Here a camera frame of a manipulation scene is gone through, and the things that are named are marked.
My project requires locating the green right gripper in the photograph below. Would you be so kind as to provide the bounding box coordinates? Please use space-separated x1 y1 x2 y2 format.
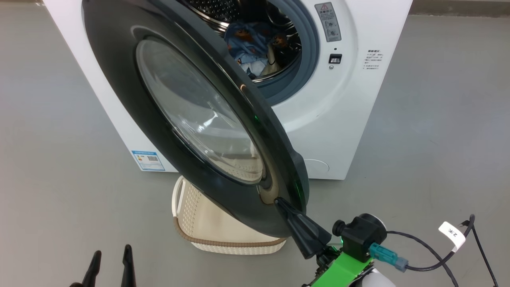
274 197 375 287

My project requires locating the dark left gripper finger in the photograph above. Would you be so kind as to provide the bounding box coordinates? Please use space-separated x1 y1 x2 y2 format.
70 250 102 287
121 244 137 287

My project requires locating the cream printed garment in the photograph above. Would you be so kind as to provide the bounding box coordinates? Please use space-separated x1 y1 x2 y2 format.
261 44 285 76

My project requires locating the blue printed garment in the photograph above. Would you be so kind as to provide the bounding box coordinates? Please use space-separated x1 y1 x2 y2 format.
224 22 295 78

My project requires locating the black round washer door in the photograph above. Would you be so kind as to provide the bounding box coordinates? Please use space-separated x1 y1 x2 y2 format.
82 0 310 238

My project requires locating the white front-load washing machine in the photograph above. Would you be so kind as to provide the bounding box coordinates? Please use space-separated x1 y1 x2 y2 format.
42 0 414 181

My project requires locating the grey rubber door gasket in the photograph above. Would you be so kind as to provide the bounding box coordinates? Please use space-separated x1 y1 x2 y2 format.
255 0 320 106

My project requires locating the stainless steel washing machine drum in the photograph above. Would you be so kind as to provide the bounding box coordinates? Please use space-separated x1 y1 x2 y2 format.
187 0 303 80

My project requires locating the round white filter cover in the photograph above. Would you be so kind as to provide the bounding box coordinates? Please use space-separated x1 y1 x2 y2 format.
303 159 330 180

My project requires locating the cream perforated laundry basket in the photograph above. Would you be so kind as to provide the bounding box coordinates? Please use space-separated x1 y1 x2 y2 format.
172 175 287 256

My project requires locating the blue energy label sticker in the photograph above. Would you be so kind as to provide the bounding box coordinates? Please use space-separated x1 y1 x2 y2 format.
131 150 165 172

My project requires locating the small printed text label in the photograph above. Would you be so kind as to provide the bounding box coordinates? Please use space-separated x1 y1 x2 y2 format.
363 49 384 71

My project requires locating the grey warning sticker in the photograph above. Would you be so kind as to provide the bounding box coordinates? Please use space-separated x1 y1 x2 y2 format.
315 2 342 42

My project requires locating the teal cable connector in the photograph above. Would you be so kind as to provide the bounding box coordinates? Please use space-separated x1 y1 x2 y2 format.
369 243 409 273

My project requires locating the black camera cable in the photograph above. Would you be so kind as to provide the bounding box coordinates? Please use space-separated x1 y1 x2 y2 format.
386 230 459 287

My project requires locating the black connector cable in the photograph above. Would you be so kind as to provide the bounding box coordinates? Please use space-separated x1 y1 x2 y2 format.
406 214 498 287

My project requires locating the white cable tag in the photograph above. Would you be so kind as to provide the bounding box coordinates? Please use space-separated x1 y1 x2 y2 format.
438 221 467 252

